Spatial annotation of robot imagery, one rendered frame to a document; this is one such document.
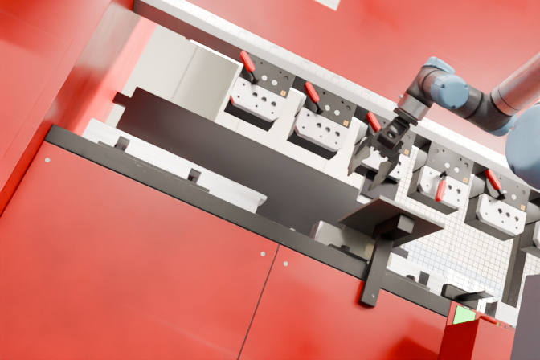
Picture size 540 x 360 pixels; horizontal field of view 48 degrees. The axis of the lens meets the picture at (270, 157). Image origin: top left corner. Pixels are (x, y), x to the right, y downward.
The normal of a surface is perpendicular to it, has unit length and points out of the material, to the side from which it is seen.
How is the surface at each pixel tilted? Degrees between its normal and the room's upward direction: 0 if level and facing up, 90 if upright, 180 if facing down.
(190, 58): 90
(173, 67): 90
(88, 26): 90
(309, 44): 90
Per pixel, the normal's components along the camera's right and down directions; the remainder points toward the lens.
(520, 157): -0.90, -0.34
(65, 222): 0.28, -0.31
